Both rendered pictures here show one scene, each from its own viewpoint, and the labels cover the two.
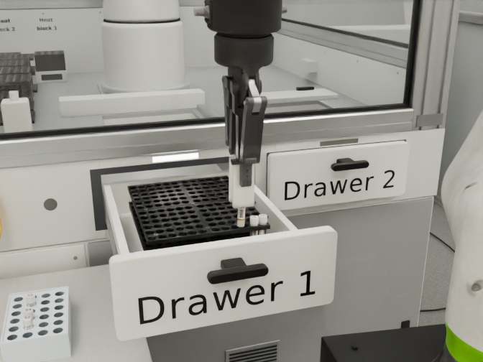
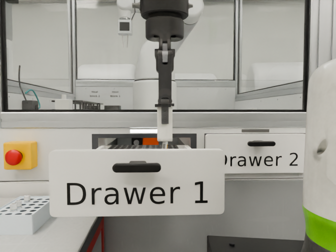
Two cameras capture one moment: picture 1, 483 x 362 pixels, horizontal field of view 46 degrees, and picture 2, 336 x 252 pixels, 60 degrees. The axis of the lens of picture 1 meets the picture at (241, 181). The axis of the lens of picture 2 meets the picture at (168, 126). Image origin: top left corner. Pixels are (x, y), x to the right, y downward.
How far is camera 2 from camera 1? 0.35 m
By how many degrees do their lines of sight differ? 23
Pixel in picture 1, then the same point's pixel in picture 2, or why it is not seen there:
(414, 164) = not seen: hidden behind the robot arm
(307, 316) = not seen: outside the picture
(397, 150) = (298, 138)
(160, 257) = (84, 152)
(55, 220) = not seen: hidden behind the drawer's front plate
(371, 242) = (284, 207)
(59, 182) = (73, 140)
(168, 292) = (89, 182)
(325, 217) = (248, 184)
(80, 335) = (48, 225)
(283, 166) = (215, 142)
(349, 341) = (229, 240)
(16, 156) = (50, 121)
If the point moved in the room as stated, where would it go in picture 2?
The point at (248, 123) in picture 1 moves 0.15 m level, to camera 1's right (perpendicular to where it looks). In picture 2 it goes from (160, 70) to (246, 67)
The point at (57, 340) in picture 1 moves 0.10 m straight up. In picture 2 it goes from (24, 219) to (22, 166)
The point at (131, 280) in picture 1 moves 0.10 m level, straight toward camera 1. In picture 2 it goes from (62, 167) to (31, 182)
